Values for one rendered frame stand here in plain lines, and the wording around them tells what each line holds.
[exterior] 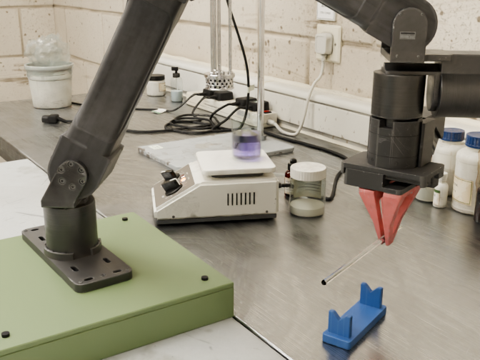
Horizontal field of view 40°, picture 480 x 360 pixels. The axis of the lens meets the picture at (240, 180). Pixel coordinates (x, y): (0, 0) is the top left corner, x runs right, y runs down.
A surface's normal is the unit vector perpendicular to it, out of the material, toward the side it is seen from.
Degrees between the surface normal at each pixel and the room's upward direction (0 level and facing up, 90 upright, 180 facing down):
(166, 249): 0
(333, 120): 90
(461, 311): 0
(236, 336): 0
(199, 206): 90
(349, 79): 90
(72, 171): 90
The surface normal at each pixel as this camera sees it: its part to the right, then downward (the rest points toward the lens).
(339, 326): -0.58, 0.25
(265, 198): 0.16, 0.29
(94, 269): 0.00, -0.95
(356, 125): -0.84, 0.17
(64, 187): -0.07, 0.30
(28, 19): 0.55, 0.26
